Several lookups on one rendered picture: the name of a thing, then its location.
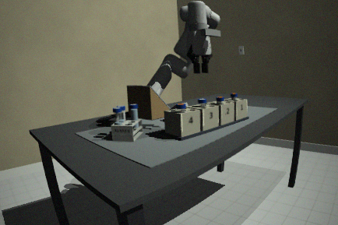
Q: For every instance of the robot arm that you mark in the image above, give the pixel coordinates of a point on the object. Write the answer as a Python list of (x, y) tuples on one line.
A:
[(195, 14)]

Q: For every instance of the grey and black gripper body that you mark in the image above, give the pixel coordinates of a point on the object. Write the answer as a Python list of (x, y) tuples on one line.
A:
[(200, 44)]

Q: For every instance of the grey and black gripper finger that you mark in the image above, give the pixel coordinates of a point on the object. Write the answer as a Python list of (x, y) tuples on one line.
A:
[(195, 60), (205, 62)]

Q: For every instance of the cream bucket adapter with holes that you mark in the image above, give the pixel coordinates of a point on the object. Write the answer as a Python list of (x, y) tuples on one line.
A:
[(209, 116), (240, 108), (182, 124), (226, 112)]

